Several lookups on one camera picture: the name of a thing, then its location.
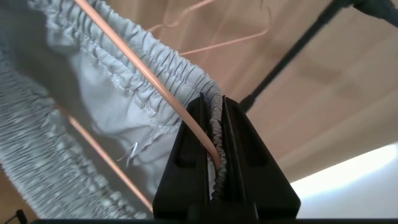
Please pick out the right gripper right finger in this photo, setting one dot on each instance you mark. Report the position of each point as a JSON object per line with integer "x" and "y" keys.
{"x": 258, "y": 180}

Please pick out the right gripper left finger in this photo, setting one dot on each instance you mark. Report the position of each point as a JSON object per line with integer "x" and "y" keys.
{"x": 183, "y": 186}

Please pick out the pale grey shorts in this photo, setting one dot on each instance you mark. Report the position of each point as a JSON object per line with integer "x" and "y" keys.
{"x": 102, "y": 99}

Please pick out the pink clothes hanger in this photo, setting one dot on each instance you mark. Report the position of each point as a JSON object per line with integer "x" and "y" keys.
{"x": 146, "y": 71}
{"x": 224, "y": 43}

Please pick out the black clothes rack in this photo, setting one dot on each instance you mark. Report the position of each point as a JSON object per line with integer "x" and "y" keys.
{"x": 295, "y": 48}

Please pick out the beige curtain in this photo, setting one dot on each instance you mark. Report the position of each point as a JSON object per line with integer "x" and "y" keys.
{"x": 326, "y": 93}

